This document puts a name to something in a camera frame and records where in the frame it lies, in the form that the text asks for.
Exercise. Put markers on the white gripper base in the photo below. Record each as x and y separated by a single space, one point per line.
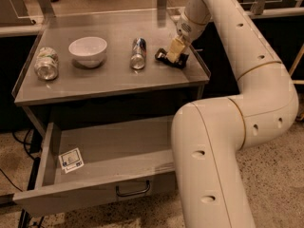
188 28

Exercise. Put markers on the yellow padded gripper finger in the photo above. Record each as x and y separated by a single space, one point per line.
175 50

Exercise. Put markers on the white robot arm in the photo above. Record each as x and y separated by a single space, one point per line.
206 134

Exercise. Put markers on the grey metal counter cabinet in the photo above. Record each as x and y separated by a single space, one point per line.
115 76

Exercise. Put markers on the grey open top drawer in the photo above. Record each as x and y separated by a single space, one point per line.
112 154

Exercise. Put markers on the blue silver tall can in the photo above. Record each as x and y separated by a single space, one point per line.
138 57

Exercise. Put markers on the white ceramic bowl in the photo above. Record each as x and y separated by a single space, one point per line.
88 51

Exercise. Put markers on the green crushed soda can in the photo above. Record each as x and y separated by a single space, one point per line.
46 65

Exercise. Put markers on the white fiducial tag card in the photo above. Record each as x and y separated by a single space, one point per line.
71 160

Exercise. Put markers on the black drawer handle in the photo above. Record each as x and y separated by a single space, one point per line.
132 188

